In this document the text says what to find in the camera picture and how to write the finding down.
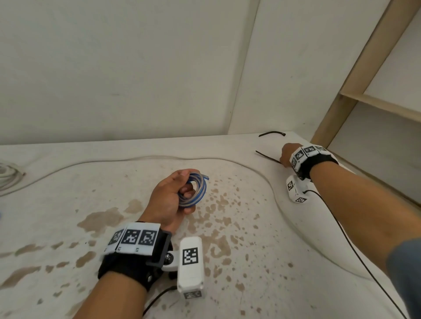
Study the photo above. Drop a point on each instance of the person's right hand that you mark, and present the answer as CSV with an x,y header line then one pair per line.
x,y
289,151

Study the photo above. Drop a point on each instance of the person's left hand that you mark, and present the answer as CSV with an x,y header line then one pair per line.
x,y
164,203

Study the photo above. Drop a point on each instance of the person's right forearm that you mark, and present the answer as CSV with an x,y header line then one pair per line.
x,y
361,210

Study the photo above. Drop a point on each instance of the person's left forearm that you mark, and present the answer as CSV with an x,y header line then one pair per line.
x,y
112,299

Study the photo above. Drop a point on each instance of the black right wristband with markers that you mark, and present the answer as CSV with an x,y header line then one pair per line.
x,y
319,164

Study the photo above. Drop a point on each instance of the black wristband with markers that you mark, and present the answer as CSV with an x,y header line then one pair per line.
x,y
319,164
121,269

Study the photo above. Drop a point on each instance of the black left wristband with markers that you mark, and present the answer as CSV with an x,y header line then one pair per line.
x,y
121,269

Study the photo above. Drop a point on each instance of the grey shirt sleeve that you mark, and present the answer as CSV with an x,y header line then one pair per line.
x,y
408,279

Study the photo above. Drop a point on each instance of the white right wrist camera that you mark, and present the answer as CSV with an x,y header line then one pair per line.
x,y
294,194

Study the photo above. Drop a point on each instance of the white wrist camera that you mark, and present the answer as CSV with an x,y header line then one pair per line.
x,y
294,194
190,279

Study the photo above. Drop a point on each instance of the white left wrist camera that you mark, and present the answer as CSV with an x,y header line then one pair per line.
x,y
190,279

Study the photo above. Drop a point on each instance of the wooden shelf frame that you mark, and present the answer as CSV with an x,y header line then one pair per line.
x,y
366,62

